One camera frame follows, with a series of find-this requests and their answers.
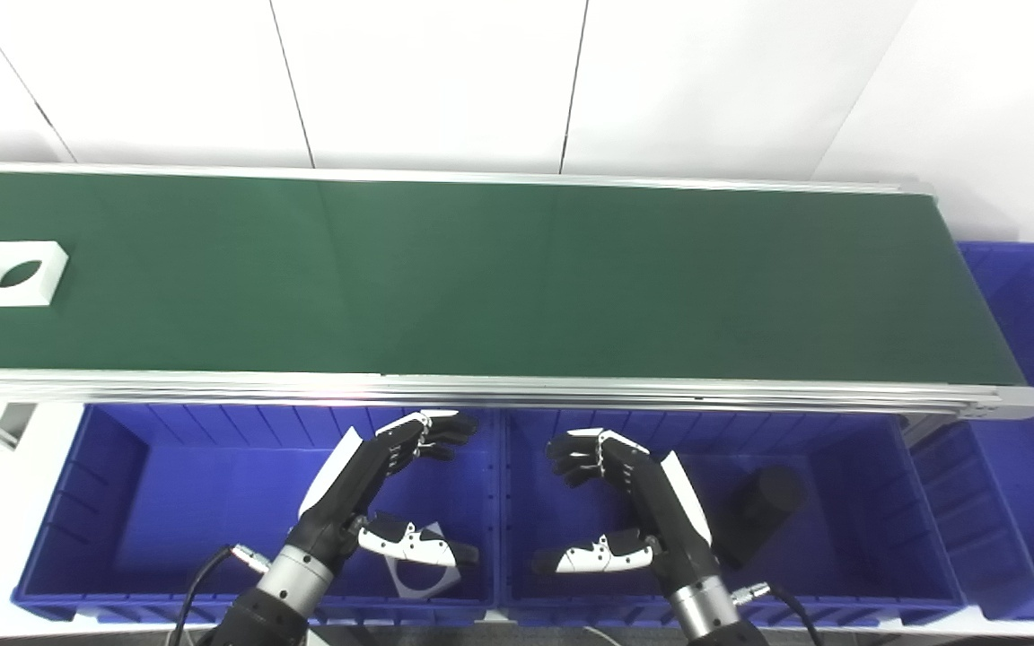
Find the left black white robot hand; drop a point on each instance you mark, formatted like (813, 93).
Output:
(346, 498)

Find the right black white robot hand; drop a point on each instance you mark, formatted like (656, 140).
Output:
(665, 511)

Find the white square part with hole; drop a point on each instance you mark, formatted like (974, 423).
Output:
(41, 269)
(441, 579)

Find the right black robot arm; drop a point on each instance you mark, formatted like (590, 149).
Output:
(705, 615)

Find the black cylinder part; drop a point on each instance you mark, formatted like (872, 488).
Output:
(755, 516)

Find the blue plastic bin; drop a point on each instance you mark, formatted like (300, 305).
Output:
(849, 520)
(194, 502)
(1020, 502)

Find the green conveyor belt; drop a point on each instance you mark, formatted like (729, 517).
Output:
(499, 278)

